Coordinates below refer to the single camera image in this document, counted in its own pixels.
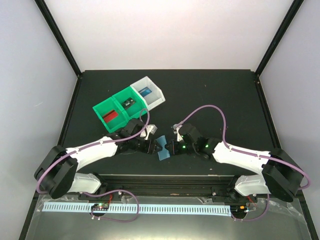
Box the black frame post right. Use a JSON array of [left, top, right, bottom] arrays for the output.
[[255, 0, 304, 77]]

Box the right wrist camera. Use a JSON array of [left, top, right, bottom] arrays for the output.
[[171, 122, 183, 142]]

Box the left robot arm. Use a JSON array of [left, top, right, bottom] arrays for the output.
[[34, 118, 163, 200]]

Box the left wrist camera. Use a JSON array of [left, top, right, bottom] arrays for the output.
[[140, 124, 158, 140]]

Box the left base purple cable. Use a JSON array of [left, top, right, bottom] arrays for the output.
[[89, 189, 140, 223]]

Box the white plastic bin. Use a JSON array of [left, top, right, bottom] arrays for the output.
[[130, 76, 166, 111]]

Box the blue card in bin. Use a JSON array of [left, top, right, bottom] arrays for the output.
[[138, 86, 152, 98]]

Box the green middle plastic bin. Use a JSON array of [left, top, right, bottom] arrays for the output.
[[112, 86, 147, 120]]

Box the red card in bin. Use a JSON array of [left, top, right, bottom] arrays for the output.
[[102, 109, 118, 123]]

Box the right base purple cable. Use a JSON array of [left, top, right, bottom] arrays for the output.
[[231, 193, 271, 223]]

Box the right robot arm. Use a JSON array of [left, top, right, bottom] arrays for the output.
[[164, 123, 304, 202]]

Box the black card in bin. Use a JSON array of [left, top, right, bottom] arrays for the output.
[[121, 97, 136, 110]]

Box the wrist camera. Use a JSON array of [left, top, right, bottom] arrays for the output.
[[171, 122, 183, 142], [140, 124, 158, 140]]

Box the black frame post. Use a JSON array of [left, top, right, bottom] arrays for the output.
[[255, 0, 304, 77], [34, 0, 82, 77]]

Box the green end plastic bin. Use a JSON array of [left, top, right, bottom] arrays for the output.
[[92, 96, 129, 133]]

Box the black frame post left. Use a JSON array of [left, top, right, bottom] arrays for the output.
[[34, 0, 82, 77]]

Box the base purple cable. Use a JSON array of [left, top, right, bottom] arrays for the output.
[[89, 189, 140, 223], [231, 193, 271, 223]]

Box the blue card holder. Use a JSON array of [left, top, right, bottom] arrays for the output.
[[157, 135, 171, 161]]

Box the white slotted cable duct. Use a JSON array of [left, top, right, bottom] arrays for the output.
[[42, 202, 232, 217]]

